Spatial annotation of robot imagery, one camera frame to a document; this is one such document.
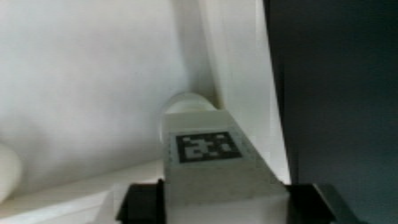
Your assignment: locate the white square table top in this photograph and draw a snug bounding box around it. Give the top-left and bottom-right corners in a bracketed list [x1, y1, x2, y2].
[0, 0, 292, 224]

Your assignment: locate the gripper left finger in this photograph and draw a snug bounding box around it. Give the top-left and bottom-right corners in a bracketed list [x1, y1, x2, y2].
[116, 180, 167, 224]

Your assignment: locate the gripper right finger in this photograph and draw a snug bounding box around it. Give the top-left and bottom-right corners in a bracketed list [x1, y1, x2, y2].
[286, 184, 363, 224]

